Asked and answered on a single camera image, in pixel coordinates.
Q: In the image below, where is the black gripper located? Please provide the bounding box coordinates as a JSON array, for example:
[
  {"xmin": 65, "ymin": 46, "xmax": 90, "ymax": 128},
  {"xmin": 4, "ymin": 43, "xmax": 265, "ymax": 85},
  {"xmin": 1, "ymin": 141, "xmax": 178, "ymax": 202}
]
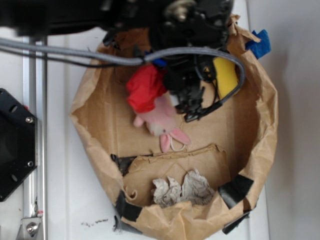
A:
[{"xmin": 147, "ymin": 0, "xmax": 235, "ymax": 101}]

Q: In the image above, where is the red paper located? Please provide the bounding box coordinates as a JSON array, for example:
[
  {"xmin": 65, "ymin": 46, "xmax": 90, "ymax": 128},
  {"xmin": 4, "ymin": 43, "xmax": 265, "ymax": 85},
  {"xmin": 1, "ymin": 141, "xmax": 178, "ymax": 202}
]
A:
[{"xmin": 126, "ymin": 65, "xmax": 167, "ymax": 114}]

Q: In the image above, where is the pink plush bunny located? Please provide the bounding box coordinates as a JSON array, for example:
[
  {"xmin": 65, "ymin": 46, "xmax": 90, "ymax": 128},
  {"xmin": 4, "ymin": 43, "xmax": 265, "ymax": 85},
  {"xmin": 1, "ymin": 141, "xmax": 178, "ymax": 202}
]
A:
[{"xmin": 133, "ymin": 95, "xmax": 191, "ymax": 153}]

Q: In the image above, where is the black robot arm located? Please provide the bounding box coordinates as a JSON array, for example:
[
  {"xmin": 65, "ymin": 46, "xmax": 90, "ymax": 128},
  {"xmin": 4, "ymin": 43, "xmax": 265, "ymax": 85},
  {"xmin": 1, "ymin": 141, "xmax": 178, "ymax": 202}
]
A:
[{"xmin": 0, "ymin": 0, "xmax": 234, "ymax": 104}]

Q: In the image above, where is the crumpled white paper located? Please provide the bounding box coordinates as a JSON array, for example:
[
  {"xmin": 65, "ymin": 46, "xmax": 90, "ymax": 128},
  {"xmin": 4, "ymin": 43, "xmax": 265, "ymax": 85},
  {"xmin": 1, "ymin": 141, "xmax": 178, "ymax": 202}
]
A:
[{"xmin": 151, "ymin": 168, "xmax": 215, "ymax": 208}]

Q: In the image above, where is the yellow sponge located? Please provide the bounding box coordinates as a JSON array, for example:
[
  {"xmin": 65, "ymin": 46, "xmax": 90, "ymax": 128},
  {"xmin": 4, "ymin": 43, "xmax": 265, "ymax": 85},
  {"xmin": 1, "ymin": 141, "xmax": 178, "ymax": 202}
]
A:
[{"xmin": 213, "ymin": 57, "xmax": 239, "ymax": 99}]

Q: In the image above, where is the brown paper bag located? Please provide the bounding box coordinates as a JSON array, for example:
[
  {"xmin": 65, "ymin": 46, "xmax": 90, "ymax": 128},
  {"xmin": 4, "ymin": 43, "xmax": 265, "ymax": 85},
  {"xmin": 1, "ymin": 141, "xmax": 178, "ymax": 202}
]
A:
[{"xmin": 70, "ymin": 15, "xmax": 279, "ymax": 240}]

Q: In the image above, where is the white plastic tray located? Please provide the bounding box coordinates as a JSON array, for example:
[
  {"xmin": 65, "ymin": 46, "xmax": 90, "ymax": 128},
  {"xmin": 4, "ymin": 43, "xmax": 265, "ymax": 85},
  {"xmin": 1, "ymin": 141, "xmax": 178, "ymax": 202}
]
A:
[{"xmin": 46, "ymin": 0, "xmax": 271, "ymax": 240}]

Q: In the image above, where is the grey braided cable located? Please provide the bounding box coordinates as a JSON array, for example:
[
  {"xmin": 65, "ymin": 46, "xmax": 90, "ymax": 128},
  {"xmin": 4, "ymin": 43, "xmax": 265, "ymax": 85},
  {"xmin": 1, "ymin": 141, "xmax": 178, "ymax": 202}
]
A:
[{"xmin": 0, "ymin": 36, "xmax": 246, "ymax": 116}]

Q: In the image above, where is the aluminium frame rail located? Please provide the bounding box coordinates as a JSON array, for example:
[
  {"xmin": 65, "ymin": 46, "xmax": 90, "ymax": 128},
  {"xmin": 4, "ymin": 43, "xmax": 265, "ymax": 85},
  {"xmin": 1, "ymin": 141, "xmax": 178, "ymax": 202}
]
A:
[{"xmin": 22, "ymin": 50, "xmax": 48, "ymax": 240}]

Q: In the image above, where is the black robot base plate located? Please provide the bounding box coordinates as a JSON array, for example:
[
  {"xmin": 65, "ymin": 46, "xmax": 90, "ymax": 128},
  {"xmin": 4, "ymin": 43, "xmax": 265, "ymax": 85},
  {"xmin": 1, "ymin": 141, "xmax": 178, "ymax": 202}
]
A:
[{"xmin": 0, "ymin": 88, "xmax": 37, "ymax": 202}]

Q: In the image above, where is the metal corner bracket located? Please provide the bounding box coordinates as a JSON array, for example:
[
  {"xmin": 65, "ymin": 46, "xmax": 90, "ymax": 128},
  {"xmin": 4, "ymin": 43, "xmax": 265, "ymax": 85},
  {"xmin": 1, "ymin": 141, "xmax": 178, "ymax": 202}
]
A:
[{"xmin": 16, "ymin": 217, "xmax": 44, "ymax": 240}]

